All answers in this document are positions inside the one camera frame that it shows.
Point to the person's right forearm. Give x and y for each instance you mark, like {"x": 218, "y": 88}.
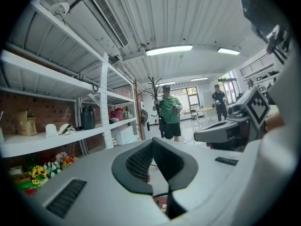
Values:
{"x": 274, "y": 121}

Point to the black railing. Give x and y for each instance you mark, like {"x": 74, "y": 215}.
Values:
{"x": 257, "y": 66}

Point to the yellow capped jar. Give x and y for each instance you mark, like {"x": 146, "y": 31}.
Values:
{"x": 114, "y": 142}

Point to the black framed window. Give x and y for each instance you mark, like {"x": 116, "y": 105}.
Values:
{"x": 188, "y": 98}

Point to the white and blue flower pot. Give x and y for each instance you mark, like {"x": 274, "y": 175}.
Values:
{"x": 53, "y": 169}

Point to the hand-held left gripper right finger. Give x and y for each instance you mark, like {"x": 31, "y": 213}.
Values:
{"x": 188, "y": 171}

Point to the ceiling strip light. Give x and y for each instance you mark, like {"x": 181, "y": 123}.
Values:
{"x": 168, "y": 50}
{"x": 165, "y": 83}
{"x": 228, "y": 51}
{"x": 199, "y": 79}

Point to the black coat rack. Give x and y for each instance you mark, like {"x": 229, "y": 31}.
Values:
{"x": 157, "y": 95}

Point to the green snack packet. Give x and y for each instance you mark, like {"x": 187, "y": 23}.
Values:
{"x": 27, "y": 187}

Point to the pale green handbag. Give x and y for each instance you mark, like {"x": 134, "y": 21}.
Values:
{"x": 127, "y": 113}

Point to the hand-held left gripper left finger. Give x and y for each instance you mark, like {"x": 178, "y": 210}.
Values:
{"x": 122, "y": 173}

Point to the red flower pot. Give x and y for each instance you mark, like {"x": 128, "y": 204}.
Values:
{"x": 66, "y": 159}

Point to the sunflower pot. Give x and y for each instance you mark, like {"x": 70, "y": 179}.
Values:
{"x": 38, "y": 173}

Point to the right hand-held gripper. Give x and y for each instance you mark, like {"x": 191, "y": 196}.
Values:
{"x": 256, "y": 107}

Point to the white metal shelving unit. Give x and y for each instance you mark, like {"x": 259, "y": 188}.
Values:
{"x": 47, "y": 140}

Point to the brown paper bag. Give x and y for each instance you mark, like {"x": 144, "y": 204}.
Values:
{"x": 26, "y": 123}

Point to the white shoe-shaped object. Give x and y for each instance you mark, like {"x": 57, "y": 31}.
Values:
{"x": 51, "y": 130}
{"x": 67, "y": 129}

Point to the person's light grey shirt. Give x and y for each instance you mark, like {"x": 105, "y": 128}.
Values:
{"x": 277, "y": 161}

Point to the white table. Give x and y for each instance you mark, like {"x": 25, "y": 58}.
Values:
{"x": 207, "y": 110}

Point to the black jug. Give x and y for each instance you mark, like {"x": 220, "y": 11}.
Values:
{"x": 87, "y": 119}

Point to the wooden coat rack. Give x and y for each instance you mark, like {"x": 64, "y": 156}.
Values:
{"x": 138, "y": 112}

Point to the white ceiling air conditioner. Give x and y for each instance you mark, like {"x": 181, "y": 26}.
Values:
{"x": 105, "y": 20}

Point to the white round spotlight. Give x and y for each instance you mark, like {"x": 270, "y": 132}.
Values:
{"x": 60, "y": 8}

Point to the grey hat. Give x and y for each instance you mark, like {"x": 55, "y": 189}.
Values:
{"x": 144, "y": 116}

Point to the pink polka dot handbag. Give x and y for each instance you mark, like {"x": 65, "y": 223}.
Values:
{"x": 116, "y": 114}

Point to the red vacuum cleaner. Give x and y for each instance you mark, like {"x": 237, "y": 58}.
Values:
{"x": 160, "y": 201}

